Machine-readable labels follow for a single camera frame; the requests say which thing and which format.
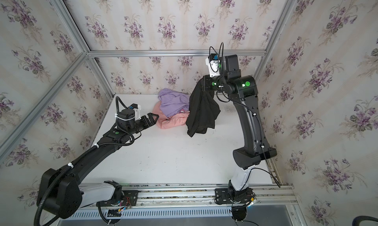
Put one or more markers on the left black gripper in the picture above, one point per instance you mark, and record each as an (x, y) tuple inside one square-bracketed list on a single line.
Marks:
[(142, 122)]

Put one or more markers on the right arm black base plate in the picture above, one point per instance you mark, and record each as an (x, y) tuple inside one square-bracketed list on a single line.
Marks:
[(229, 196)]

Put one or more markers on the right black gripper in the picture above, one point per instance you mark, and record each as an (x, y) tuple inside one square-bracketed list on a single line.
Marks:
[(211, 83)]

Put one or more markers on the white ventilation grille strip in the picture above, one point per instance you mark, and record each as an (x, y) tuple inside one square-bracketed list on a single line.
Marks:
[(181, 212)]

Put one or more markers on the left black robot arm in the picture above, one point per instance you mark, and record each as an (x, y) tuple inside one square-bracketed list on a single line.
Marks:
[(59, 192)]

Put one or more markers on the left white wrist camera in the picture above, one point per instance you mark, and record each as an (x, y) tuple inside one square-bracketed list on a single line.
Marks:
[(137, 111)]

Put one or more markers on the black cloth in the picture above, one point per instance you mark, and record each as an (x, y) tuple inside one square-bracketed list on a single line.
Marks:
[(202, 107)]

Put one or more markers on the aluminium enclosure frame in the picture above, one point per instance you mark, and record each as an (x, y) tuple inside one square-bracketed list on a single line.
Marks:
[(88, 55)]

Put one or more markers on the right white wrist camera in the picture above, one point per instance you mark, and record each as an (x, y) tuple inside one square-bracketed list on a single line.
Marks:
[(213, 63)]

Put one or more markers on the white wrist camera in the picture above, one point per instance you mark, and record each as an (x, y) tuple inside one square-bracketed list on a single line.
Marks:
[(137, 111), (213, 63)]

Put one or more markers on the pink cloth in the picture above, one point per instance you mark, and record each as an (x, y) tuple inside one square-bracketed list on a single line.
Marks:
[(164, 122)]

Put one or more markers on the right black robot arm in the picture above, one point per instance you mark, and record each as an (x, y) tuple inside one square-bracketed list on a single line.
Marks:
[(243, 93)]

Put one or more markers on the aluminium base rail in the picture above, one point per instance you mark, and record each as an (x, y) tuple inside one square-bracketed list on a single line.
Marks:
[(201, 195)]

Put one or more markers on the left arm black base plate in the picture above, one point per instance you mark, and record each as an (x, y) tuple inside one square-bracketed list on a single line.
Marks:
[(126, 198)]

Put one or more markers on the purple cloth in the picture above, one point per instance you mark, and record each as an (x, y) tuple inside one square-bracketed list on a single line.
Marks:
[(172, 102)]

